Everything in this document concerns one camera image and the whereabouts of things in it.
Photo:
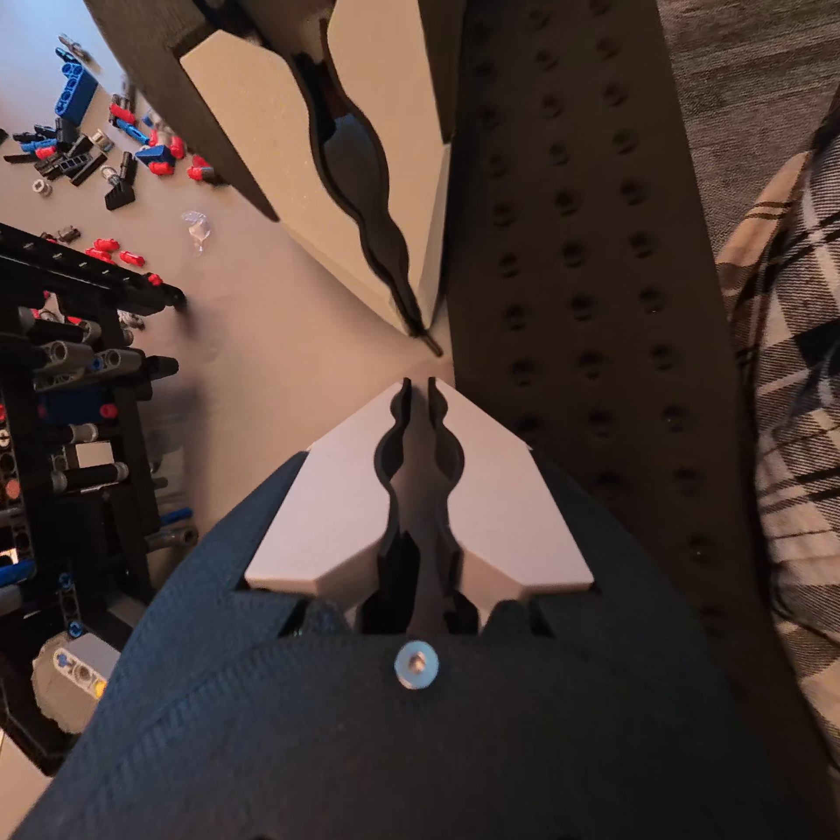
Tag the black perforated pad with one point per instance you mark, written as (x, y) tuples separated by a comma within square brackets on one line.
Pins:
[(590, 328)]

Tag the black axle piece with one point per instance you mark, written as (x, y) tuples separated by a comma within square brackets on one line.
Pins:
[(433, 348)]

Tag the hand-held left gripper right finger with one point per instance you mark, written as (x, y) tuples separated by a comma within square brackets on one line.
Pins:
[(518, 518)]

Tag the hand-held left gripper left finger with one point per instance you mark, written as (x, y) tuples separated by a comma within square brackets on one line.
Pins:
[(321, 518)]

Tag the grey desk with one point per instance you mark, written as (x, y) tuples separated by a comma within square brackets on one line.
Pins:
[(275, 367)]

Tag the pile of small toy pins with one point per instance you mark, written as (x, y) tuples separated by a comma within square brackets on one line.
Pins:
[(79, 144)]

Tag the clear plastic scrap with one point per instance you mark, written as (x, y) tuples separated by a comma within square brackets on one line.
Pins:
[(197, 229)]

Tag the toy car chassis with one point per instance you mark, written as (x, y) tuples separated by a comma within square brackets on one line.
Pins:
[(85, 459)]

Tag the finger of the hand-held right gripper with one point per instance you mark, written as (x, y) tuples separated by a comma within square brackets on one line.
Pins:
[(262, 124), (400, 79)]

